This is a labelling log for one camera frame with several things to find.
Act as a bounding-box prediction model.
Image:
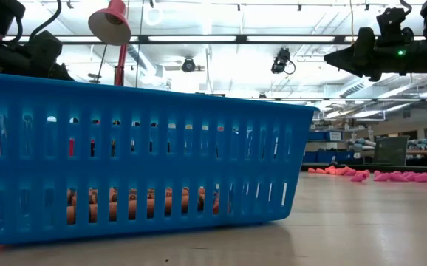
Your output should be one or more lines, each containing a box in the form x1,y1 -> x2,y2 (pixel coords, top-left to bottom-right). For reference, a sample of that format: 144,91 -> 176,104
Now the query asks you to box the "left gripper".
0,35 -> 75,82

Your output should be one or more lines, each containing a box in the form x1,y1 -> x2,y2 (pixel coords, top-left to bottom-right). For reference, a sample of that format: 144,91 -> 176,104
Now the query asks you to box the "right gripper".
323,6 -> 423,83

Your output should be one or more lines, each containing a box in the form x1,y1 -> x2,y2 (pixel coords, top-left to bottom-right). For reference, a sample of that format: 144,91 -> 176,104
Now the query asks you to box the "orange crayon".
66,198 -> 222,225

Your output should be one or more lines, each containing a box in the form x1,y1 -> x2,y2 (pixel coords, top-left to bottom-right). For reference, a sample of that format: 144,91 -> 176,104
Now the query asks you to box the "black ceiling spotlight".
180,57 -> 205,74
270,47 -> 297,76

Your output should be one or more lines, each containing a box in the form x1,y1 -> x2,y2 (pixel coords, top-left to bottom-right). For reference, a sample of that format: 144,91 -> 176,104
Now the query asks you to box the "red desk lamp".
87,0 -> 132,87

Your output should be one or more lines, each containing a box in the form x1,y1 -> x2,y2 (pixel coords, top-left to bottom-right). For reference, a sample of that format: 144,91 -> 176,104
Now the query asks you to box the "dark green board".
372,135 -> 410,166

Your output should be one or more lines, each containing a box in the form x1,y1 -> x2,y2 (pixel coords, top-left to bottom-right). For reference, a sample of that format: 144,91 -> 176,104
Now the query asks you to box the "blue plastic basket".
0,71 -> 320,246

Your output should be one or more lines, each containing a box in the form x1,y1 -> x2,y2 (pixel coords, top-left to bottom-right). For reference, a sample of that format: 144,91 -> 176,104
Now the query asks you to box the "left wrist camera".
26,30 -> 64,78

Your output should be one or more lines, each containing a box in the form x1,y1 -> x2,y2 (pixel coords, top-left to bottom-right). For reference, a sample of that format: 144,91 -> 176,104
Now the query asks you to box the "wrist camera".
26,30 -> 64,78
352,26 -> 377,69

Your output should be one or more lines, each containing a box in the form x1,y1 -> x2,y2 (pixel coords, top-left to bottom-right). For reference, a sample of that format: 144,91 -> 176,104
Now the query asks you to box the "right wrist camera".
352,26 -> 377,69

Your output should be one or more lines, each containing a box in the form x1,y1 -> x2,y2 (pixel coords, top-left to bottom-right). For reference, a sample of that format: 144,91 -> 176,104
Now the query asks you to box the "gray ventilation duct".
341,72 -> 427,99

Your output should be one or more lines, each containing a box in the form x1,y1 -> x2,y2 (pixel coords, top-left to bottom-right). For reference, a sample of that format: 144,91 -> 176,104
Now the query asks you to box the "hanging yellow cord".
349,0 -> 356,44

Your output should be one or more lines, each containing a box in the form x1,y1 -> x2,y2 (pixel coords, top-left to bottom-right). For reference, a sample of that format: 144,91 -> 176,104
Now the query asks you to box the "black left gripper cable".
13,0 -> 63,42

